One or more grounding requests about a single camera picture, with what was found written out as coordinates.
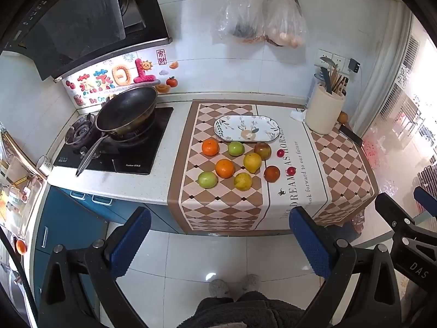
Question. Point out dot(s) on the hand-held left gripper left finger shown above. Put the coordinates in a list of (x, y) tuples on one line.
[(131, 242)]

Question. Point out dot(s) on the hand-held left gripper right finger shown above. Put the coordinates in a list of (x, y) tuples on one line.
[(309, 242)]

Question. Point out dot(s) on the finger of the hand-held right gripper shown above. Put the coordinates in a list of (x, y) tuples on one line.
[(425, 200), (392, 210)]

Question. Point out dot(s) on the dark red-orange persimmon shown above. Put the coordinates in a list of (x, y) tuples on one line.
[(271, 173)]

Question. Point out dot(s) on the yellow lemon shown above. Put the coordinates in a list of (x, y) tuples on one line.
[(252, 162), (242, 181)]

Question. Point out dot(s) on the green apple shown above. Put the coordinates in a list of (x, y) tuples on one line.
[(235, 148), (207, 179)]

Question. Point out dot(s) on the red-brown apple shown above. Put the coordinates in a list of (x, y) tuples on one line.
[(262, 150)]

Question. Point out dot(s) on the large orange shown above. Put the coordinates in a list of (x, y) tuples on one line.
[(225, 168)]

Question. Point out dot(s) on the small orange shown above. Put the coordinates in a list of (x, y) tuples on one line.
[(210, 147)]

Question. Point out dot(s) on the floral patterned glass plate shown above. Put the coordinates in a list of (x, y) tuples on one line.
[(247, 128)]

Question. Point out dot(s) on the grey slipper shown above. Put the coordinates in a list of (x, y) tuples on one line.
[(218, 287), (252, 282)]

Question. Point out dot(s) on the blue kitchen cabinet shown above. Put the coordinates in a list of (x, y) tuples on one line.
[(65, 218)]

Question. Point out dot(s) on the black gas stove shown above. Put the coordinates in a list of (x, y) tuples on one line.
[(136, 159)]

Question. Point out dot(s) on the window with grille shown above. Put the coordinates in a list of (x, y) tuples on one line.
[(406, 116)]

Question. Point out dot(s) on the checkered table mat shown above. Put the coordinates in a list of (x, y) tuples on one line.
[(218, 205)]

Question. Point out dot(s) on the person's dark pants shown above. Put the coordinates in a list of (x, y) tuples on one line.
[(239, 311)]

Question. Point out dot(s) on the orange fruit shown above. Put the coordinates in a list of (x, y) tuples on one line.
[(342, 117)]

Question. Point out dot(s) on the orange fridge magnet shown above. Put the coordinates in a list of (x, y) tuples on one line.
[(21, 246)]

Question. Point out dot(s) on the white cup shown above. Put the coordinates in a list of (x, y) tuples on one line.
[(44, 165)]

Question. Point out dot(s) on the cream utensil holder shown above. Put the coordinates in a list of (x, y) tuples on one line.
[(322, 112)]

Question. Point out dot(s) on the white tissue pack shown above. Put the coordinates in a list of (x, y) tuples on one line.
[(297, 115)]

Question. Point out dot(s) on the bundle of chopsticks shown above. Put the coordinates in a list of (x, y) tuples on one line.
[(338, 82)]

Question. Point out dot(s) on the white spray can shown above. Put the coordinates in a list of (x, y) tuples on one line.
[(310, 92)]

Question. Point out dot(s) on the black plug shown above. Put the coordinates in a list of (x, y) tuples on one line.
[(354, 65)]

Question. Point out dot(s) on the metal ladle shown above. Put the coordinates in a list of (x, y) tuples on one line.
[(328, 66)]

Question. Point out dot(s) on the clear plastic bag of eggs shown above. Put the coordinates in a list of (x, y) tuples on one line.
[(285, 24)]

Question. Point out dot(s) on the black range hood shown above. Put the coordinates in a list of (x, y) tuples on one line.
[(78, 17)]

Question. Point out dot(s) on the clear plastic bag dark contents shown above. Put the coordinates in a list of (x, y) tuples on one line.
[(239, 13)]

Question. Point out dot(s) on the white wall outlet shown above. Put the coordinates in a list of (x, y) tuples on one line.
[(338, 59)]

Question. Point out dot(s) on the colourful wall sticker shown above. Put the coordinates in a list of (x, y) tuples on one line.
[(119, 75)]

